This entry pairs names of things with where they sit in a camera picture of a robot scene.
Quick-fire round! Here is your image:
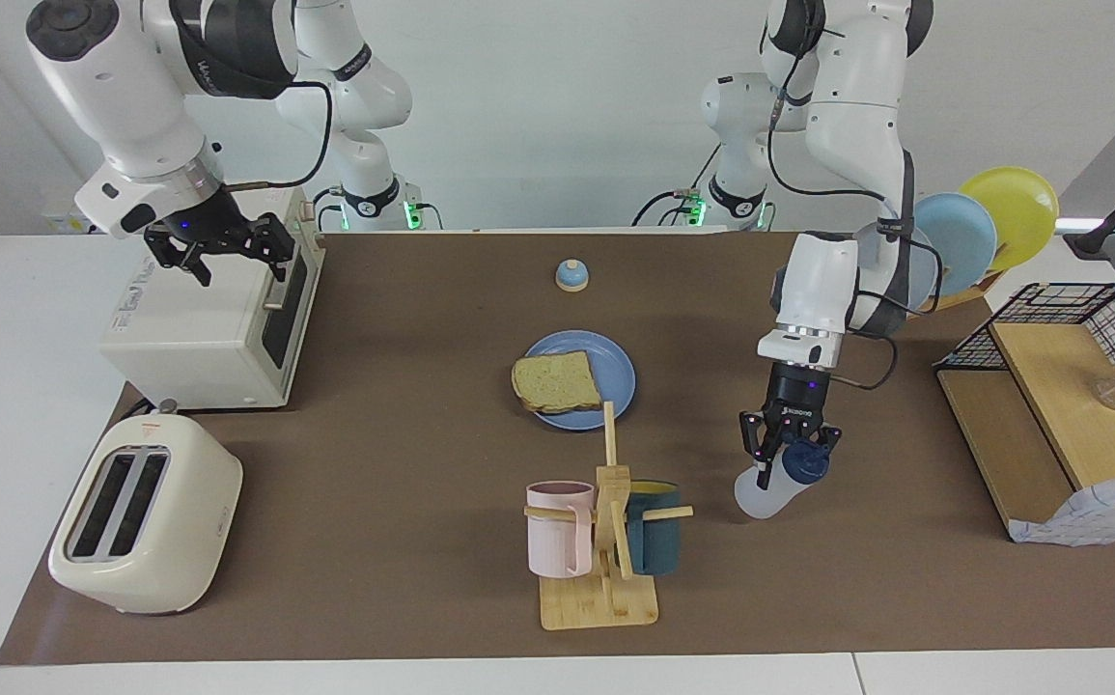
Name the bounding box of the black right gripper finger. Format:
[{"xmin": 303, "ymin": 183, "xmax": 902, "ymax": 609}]
[
  {"xmin": 243, "ymin": 214, "xmax": 300, "ymax": 284},
  {"xmin": 147, "ymin": 241, "xmax": 214, "ymax": 290}
]

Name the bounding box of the white squeeze bottle blue cap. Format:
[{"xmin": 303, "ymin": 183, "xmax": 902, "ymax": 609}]
[{"xmin": 734, "ymin": 439, "xmax": 830, "ymax": 520}]

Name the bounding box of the toasted bread slice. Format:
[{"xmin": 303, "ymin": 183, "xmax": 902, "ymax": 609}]
[{"xmin": 511, "ymin": 350, "xmax": 604, "ymax": 416}]

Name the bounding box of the periwinkle blue plate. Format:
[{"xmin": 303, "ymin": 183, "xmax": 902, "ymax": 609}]
[{"xmin": 523, "ymin": 330, "xmax": 637, "ymax": 431}]

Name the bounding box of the grey plate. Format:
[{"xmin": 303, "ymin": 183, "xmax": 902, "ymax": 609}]
[{"xmin": 851, "ymin": 219, "xmax": 938, "ymax": 315}]

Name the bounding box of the wooden plate rack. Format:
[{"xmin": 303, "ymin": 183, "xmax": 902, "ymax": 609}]
[{"xmin": 929, "ymin": 268, "xmax": 1007, "ymax": 312}]

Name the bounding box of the light blue plate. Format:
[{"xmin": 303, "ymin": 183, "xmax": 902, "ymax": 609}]
[{"xmin": 909, "ymin": 192, "xmax": 999, "ymax": 297}]

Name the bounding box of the yellow plate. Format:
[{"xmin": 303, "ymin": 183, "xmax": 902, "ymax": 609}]
[{"xmin": 959, "ymin": 166, "xmax": 1060, "ymax": 273}]

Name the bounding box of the white toaster oven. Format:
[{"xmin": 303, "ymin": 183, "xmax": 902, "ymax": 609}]
[{"xmin": 98, "ymin": 179, "xmax": 326, "ymax": 411}]

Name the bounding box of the dark green mug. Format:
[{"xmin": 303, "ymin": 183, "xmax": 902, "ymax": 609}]
[{"xmin": 623, "ymin": 480, "xmax": 683, "ymax": 577}]

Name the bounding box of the pink mug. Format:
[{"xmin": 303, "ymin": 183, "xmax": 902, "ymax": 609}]
[{"xmin": 526, "ymin": 481, "xmax": 597, "ymax": 579}]

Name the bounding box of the bamboo mug rack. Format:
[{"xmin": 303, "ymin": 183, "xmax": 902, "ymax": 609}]
[{"xmin": 523, "ymin": 401, "xmax": 695, "ymax": 631}]

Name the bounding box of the wooden shelf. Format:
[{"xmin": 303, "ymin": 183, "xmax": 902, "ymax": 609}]
[{"xmin": 934, "ymin": 321, "xmax": 1115, "ymax": 543}]

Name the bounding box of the cream two-slot toaster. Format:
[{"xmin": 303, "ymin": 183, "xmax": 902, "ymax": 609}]
[{"xmin": 47, "ymin": 399, "xmax": 244, "ymax": 616}]

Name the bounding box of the white patterned cloth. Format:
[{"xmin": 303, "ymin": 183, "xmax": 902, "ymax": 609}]
[{"xmin": 1006, "ymin": 471, "xmax": 1115, "ymax": 547}]

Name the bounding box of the brown table mat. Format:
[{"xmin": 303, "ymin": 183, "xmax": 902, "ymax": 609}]
[{"xmin": 0, "ymin": 232, "xmax": 1115, "ymax": 667}]

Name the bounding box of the black arm base cable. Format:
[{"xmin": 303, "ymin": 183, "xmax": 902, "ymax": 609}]
[
  {"xmin": 634, "ymin": 159, "xmax": 717, "ymax": 229},
  {"xmin": 311, "ymin": 186, "xmax": 444, "ymax": 233}
]

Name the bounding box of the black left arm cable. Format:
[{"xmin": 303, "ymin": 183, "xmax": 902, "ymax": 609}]
[{"xmin": 765, "ymin": 0, "xmax": 898, "ymax": 392}]

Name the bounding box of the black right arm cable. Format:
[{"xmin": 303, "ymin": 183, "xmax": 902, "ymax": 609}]
[{"xmin": 224, "ymin": 80, "xmax": 336, "ymax": 191}]

